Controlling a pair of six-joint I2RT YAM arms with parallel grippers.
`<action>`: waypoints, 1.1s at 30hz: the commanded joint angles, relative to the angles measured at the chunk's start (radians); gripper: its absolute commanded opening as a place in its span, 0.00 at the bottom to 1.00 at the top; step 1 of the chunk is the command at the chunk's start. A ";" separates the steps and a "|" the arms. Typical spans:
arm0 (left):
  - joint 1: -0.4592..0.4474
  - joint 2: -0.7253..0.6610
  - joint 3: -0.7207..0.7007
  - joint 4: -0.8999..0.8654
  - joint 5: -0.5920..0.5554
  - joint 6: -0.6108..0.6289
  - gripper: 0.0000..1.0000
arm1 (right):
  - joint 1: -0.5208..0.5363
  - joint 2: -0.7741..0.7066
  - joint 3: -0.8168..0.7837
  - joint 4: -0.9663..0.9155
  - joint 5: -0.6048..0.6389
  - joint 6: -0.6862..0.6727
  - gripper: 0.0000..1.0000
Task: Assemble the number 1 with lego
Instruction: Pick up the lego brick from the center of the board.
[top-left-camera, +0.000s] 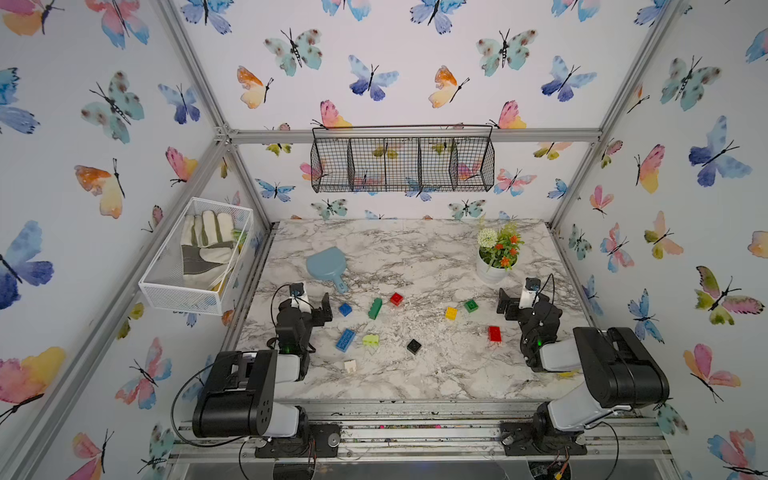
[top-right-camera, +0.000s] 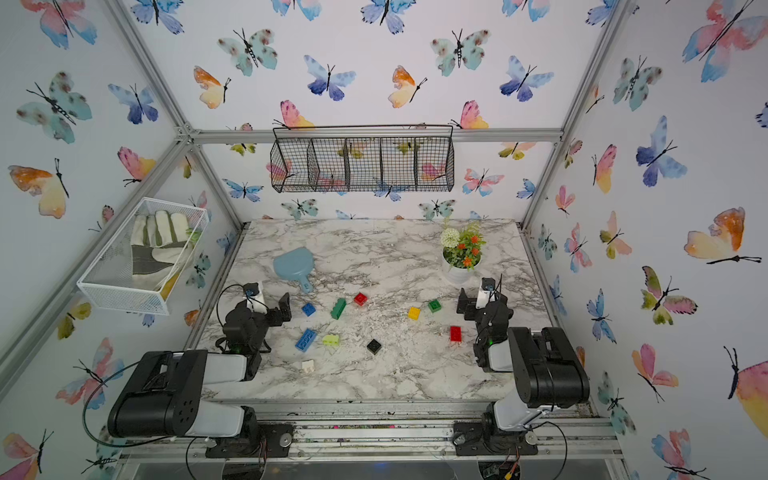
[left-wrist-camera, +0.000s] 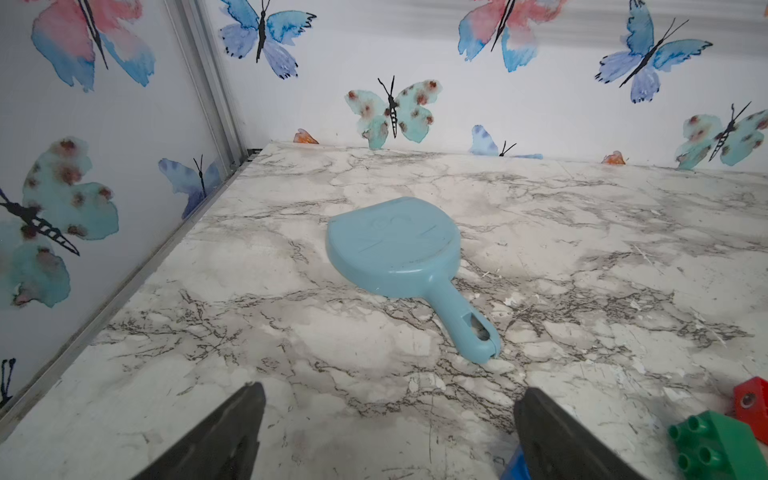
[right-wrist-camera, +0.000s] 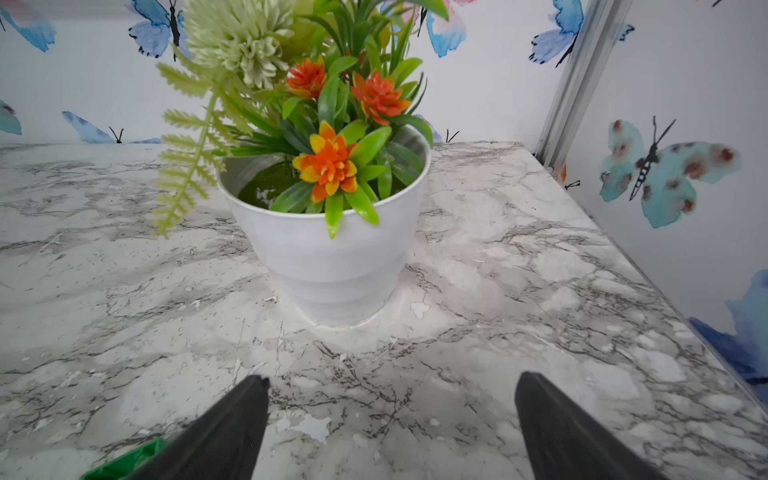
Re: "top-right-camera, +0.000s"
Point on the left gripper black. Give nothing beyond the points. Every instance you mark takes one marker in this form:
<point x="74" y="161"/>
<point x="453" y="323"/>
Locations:
<point x="274" y="312"/>

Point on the green long lego brick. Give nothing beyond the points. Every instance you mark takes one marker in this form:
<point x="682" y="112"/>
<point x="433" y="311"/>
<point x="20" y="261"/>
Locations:
<point x="338" y="308"/>

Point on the black small lego brick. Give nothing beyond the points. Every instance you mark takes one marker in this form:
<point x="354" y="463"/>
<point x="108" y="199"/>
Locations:
<point x="374" y="346"/>

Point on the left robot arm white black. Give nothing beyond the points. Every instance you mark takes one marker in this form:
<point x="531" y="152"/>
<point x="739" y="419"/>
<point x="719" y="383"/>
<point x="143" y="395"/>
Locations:
<point x="164" y="395"/>

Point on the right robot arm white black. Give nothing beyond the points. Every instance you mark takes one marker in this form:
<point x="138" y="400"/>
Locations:
<point x="546" y="371"/>

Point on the red lego brick right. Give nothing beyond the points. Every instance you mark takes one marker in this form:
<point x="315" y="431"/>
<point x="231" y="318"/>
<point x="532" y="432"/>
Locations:
<point x="455" y="334"/>

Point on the green small lego brick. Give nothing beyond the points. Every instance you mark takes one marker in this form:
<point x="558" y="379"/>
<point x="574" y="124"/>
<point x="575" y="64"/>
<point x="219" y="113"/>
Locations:
<point x="434" y="305"/>

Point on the blue long lego brick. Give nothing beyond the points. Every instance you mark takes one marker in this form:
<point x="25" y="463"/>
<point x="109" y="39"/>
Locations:
<point x="305" y="340"/>

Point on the lime green lego brick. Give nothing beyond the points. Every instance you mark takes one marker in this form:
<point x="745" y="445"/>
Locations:
<point x="331" y="340"/>

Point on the red square lego brick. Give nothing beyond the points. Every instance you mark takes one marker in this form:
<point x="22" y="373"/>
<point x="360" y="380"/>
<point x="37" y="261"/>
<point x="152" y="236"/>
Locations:
<point x="360" y="299"/>

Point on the white pot with flowers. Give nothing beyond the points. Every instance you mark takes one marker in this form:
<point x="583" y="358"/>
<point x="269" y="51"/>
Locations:
<point x="462" y="251"/>

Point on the light blue dustpan scoop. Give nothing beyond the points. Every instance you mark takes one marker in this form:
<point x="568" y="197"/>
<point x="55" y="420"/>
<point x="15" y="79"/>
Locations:
<point x="296" y="265"/>

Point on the work glove white grey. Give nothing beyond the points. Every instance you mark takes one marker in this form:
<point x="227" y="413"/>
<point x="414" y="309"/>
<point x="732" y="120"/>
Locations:
<point x="161" y="244"/>

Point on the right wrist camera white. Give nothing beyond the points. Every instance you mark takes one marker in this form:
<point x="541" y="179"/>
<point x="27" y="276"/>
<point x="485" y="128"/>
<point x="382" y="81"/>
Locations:
<point x="486" y="292"/>

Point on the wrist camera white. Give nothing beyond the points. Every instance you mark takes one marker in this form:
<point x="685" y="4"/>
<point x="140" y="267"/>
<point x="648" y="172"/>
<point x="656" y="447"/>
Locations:
<point x="254" y="297"/>
<point x="486" y="292"/>

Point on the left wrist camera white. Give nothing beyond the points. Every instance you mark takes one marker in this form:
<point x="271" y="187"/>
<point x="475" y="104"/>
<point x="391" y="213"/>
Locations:
<point x="254" y="297"/>

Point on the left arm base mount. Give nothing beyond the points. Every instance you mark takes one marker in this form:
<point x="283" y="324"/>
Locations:
<point x="257" y="441"/>

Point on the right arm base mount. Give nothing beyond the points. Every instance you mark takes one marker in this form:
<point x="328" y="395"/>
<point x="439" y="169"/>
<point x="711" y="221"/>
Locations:
<point x="479" y="439"/>

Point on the white wire wall basket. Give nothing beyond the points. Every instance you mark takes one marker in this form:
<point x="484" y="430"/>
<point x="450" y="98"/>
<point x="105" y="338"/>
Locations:
<point x="107" y="281"/>

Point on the black wire wall basket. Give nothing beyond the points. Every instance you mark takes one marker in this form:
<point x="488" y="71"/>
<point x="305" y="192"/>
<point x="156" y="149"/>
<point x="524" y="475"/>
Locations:
<point x="380" y="159"/>

